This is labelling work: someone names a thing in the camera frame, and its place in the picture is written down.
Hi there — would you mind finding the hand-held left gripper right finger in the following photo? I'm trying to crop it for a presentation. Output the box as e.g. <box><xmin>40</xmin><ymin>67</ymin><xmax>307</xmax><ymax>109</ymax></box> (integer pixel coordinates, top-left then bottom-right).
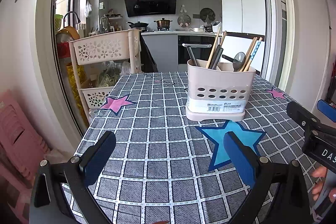
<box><xmin>223</xmin><ymin>132</ymin><xmax>313</xmax><ymax>224</ymax></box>

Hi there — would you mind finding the black range hood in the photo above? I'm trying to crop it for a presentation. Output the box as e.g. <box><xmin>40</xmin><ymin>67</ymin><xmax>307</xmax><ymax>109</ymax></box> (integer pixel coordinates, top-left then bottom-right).
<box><xmin>122</xmin><ymin>0</ymin><xmax>178</xmax><ymax>18</ymax></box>

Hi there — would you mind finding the blue star sticker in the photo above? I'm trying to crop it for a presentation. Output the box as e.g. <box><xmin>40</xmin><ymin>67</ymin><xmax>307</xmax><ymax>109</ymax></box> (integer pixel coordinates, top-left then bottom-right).
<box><xmin>196</xmin><ymin>120</ymin><xmax>266</xmax><ymax>172</ymax></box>

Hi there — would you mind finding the gold shiny bag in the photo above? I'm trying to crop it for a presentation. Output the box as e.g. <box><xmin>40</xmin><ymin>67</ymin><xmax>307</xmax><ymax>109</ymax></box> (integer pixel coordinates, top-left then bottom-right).
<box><xmin>65</xmin><ymin>63</ymin><xmax>90</xmax><ymax>125</ymax></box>

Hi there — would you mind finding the condiment rack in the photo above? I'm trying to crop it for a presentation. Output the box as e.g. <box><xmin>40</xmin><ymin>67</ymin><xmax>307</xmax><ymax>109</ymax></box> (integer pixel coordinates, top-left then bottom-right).
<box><xmin>100</xmin><ymin>14</ymin><xmax>124</xmax><ymax>33</ymax></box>

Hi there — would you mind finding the beige storage cart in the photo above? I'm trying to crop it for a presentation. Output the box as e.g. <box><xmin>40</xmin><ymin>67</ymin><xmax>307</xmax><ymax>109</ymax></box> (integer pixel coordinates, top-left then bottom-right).
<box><xmin>69</xmin><ymin>29</ymin><xmax>143</xmax><ymax>110</ymax></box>

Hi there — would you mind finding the white refrigerator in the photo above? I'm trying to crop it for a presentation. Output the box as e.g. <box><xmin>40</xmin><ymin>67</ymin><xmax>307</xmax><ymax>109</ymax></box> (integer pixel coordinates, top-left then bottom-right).
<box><xmin>220</xmin><ymin>0</ymin><xmax>267</xmax><ymax>75</ymax></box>

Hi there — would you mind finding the kitchen faucet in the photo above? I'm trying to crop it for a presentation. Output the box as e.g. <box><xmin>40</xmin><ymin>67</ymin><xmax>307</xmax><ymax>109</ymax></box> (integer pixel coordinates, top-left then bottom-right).
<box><xmin>63</xmin><ymin>11</ymin><xmax>81</xmax><ymax>26</ymax></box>

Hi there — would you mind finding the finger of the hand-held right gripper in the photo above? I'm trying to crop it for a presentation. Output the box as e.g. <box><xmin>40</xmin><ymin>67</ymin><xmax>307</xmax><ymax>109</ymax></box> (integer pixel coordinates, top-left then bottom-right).
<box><xmin>317</xmin><ymin>100</ymin><xmax>336</xmax><ymax>122</ymax></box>
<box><xmin>286</xmin><ymin>101</ymin><xmax>324</xmax><ymax>132</ymax></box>

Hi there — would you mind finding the bag of greens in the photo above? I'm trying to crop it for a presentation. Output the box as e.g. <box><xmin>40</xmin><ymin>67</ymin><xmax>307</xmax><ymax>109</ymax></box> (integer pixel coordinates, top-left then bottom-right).
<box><xmin>96</xmin><ymin>61</ymin><xmax>132</xmax><ymax>88</ymax></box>

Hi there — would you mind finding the hanging pot lid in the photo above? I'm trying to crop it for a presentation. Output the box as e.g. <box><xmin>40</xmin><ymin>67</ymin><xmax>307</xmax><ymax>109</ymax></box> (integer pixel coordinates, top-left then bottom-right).
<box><xmin>177</xmin><ymin>15</ymin><xmax>191</xmax><ymax>28</ymax></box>

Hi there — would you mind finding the black built-in oven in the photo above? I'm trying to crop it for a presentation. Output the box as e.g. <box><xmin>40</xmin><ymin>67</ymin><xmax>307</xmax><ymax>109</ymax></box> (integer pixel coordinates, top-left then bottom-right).
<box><xmin>178</xmin><ymin>35</ymin><xmax>218</xmax><ymax>65</ymax></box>

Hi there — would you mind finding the black wok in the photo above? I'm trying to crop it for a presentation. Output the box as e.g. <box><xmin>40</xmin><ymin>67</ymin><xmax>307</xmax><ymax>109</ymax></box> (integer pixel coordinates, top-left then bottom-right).
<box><xmin>127</xmin><ymin>21</ymin><xmax>149</xmax><ymax>30</ymax></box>

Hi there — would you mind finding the black hanging bag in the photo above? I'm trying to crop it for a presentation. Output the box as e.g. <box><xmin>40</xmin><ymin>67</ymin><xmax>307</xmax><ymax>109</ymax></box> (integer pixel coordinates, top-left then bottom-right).
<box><xmin>139</xmin><ymin>34</ymin><xmax>159</xmax><ymax>73</ymax></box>

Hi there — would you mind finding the blue patterned chopstick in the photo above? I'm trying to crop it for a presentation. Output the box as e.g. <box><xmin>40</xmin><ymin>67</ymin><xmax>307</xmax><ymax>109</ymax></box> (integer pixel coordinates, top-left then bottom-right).
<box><xmin>250</xmin><ymin>37</ymin><xmax>263</xmax><ymax>63</ymax></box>

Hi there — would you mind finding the copper cooking pot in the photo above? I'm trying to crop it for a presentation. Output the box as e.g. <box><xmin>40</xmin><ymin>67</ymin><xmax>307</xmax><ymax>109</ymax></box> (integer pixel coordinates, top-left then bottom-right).
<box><xmin>154</xmin><ymin>18</ymin><xmax>173</xmax><ymax>28</ymax></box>

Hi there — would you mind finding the pink plastic stool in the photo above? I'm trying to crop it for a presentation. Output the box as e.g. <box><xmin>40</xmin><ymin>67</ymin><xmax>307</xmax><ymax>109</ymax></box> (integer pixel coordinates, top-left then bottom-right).
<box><xmin>0</xmin><ymin>90</ymin><xmax>51</xmax><ymax>180</ymax></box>
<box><xmin>0</xmin><ymin>158</ymin><xmax>33</xmax><ymax>224</ymax></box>

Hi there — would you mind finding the person's right hand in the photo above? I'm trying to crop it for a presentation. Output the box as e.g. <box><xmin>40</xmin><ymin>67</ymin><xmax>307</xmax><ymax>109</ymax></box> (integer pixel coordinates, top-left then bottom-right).
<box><xmin>312</xmin><ymin>167</ymin><xmax>336</xmax><ymax>201</ymax></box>

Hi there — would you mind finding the beige utensil holder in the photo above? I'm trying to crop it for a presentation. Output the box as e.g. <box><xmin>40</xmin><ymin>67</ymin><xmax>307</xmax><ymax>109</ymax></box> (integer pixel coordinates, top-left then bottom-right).
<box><xmin>185</xmin><ymin>59</ymin><xmax>256</xmax><ymax>122</ymax></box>

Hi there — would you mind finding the grey base cabinet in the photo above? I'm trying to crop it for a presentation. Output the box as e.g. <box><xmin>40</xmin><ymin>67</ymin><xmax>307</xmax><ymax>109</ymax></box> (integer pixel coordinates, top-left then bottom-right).
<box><xmin>142</xmin><ymin>32</ymin><xmax>179</xmax><ymax>73</ymax></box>

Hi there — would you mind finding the grey checkered tablecloth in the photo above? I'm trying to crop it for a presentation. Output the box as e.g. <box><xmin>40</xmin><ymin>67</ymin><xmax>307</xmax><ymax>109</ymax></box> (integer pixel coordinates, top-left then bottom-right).
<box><xmin>59</xmin><ymin>71</ymin><xmax>336</xmax><ymax>224</ymax></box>

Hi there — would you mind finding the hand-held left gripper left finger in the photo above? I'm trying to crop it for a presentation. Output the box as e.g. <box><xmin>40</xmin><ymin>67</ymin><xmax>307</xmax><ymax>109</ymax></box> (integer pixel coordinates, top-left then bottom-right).
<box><xmin>34</xmin><ymin>131</ymin><xmax>116</xmax><ymax>224</ymax></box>

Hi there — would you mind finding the pink star sticker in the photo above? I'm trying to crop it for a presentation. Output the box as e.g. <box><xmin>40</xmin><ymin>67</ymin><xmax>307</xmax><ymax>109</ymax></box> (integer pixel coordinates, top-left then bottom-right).
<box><xmin>266</xmin><ymin>87</ymin><xmax>288</xmax><ymax>100</ymax></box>
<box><xmin>100</xmin><ymin>94</ymin><xmax>137</xmax><ymax>116</ymax></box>

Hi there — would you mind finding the black-handled spoon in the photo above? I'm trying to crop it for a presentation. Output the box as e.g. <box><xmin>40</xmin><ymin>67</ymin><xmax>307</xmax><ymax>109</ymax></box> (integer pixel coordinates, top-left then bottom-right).
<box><xmin>186</xmin><ymin>46</ymin><xmax>198</xmax><ymax>67</ymax></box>
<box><xmin>209</xmin><ymin>45</ymin><xmax>220</xmax><ymax>70</ymax></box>
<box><xmin>233</xmin><ymin>52</ymin><xmax>246</xmax><ymax>73</ymax></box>
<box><xmin>213</xmin><ymin>48</ymin><xmax>224</xmax><ymax>70</ymax></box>

